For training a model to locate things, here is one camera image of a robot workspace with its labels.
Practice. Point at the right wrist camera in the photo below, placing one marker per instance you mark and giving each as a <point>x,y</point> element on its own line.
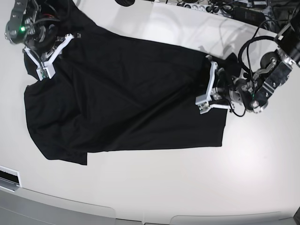
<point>47,72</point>

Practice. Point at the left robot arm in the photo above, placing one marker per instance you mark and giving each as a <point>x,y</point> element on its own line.
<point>254,90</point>

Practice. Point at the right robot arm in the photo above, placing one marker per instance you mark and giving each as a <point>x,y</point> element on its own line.
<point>36,24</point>

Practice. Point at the white power strip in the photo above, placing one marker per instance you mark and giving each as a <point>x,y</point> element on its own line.
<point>194,6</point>

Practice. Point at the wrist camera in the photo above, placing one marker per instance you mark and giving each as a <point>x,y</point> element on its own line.
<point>47,72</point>
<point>202,102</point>

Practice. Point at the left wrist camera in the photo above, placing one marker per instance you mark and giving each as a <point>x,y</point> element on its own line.
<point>202,102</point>

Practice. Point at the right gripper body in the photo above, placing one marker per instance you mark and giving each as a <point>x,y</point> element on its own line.
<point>43,41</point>

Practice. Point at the black t-shirt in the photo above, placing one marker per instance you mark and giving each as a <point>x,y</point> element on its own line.
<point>113,93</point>

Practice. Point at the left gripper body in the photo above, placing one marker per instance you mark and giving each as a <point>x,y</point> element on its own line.
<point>225,89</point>

